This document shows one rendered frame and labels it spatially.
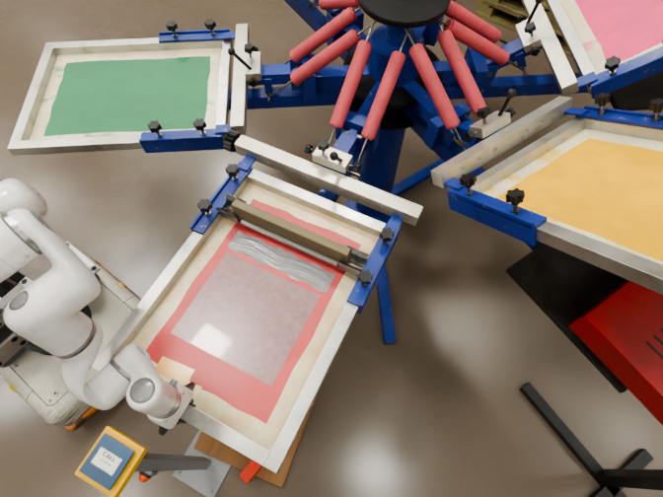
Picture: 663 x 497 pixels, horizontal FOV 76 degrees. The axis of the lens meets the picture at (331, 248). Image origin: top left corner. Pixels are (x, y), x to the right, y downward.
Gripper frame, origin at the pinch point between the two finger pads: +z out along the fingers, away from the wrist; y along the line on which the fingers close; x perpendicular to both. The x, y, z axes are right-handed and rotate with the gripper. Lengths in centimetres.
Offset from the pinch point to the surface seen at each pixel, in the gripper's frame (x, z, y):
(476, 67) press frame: 30, -9, -154
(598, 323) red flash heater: 89, -12, -66
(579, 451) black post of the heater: 140, 95, -64
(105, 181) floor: -159, 98, -89
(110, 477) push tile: -8.8, 4.3, 21.5
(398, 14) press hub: 2, -35, -131
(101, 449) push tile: -15.1, 4.2, 17.4
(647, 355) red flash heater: 102, -12, -63
